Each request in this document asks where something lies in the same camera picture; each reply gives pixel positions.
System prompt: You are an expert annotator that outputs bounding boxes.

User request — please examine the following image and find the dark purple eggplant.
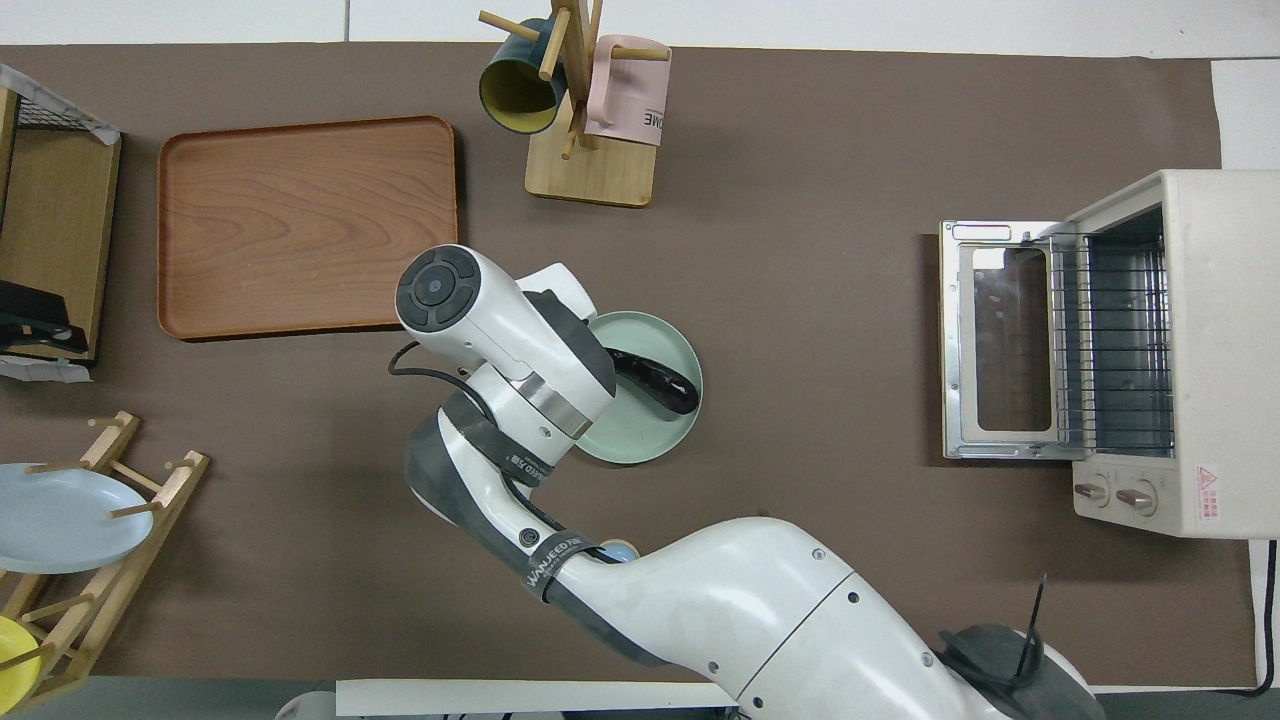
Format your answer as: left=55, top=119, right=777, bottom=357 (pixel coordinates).
left=608, top=349, right=699, bottom=416

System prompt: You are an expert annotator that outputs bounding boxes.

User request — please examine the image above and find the pale green plate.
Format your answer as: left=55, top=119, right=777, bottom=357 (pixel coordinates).
left=575, top=311, right=704, bottom=466

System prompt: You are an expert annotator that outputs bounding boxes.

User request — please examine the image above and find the glass oven door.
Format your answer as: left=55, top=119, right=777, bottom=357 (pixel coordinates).
left=938, top=220, right=1088, bottom=463

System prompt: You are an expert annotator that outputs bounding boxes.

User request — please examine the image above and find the white toaster oven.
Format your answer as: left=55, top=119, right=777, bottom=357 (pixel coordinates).
left=938, top=168, right=1280, bottom=541

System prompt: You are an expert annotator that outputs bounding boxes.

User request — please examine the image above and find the wooden mug tree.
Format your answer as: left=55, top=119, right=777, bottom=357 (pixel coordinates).
left=478, top=0, right=673, bottom=209

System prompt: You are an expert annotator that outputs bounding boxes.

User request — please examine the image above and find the brown table mat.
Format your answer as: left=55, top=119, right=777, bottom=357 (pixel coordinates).
left=0, top=42, right=1256, bottom=691

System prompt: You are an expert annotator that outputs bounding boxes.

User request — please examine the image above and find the pink mug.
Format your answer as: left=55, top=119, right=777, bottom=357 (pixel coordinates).
left=583, top=35, right=673, bottom=148

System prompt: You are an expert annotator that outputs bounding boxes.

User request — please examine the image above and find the dark blue mug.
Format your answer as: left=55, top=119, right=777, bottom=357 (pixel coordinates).
left=478, top=18, right=571, bottom=136

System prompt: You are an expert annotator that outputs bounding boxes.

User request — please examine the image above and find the brown wooden tray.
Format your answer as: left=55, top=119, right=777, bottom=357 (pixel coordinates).
left=157, top=115, right=461, bottom=343

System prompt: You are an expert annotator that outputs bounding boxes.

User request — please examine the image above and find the wooden plate rack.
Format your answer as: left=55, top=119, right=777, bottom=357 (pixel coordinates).
left=0, top=410, right=211, bottom=713

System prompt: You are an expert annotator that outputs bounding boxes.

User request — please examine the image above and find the wooden two-tier shelf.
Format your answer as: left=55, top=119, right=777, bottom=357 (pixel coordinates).
left=0, top=85, right=123, bottom=361

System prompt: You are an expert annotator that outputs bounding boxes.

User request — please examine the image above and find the white patterned cloth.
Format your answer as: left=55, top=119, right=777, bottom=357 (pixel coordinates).
left=0, top=63, right=123, bottom=147

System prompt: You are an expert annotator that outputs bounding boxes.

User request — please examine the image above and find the light blue plate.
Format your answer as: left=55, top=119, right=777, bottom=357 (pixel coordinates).
left=0, top=462, right=156, bottom=575

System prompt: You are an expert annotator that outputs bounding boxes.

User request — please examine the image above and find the yellow plate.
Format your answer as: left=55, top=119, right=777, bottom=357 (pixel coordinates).
left=0, top=615, right=46, bottom=709

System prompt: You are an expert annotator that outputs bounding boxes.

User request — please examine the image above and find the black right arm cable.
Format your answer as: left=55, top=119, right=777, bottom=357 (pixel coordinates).
left=388, top=340, right=481, bottom=389

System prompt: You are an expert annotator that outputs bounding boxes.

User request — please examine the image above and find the metal oven wire rack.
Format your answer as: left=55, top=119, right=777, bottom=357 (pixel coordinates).
left=1050, top=232, right=1177, bottom=453

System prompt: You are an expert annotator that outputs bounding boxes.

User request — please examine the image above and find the black wire basket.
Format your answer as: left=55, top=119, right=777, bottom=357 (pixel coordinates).
left=0, top=88, right=111, bottom=136

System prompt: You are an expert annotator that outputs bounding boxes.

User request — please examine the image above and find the black oven power cord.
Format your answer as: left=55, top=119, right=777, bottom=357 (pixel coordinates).
left=1243, top=538, right=1280, bottom=699

